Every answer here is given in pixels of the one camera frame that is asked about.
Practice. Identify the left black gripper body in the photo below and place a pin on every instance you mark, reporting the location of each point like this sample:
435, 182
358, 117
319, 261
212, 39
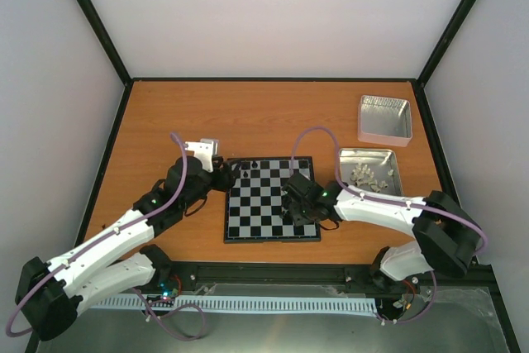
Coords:
225, 182

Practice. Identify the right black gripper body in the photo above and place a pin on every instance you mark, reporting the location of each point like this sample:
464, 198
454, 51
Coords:
304, 217

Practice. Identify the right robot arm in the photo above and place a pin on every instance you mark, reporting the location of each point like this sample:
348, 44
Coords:
445, 237

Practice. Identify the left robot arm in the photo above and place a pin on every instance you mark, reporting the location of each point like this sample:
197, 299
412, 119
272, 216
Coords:
52, 294

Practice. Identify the pile of black chess pieces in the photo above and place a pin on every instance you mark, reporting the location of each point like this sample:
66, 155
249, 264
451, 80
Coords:
286, 214

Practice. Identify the pile of white chess pieces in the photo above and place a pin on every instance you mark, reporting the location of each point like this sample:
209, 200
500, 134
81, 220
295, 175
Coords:
363, 177

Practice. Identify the silver tin with white pieces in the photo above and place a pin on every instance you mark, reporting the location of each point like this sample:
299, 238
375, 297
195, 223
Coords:
375, 170

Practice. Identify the small circuit board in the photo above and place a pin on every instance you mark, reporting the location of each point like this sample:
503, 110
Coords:
170, 291

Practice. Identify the black and silver chessboard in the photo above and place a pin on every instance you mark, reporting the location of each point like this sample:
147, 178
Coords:
253, 205

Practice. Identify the empty silver tin lid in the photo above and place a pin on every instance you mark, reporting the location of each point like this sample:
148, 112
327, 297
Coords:
384, 121

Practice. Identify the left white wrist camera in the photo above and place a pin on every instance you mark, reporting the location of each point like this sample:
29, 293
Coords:
204, 150

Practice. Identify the black frame rail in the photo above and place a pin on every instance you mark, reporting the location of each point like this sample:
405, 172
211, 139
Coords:
347, 278

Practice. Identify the light blue cable duct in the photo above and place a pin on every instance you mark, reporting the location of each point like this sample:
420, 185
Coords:
269, 305

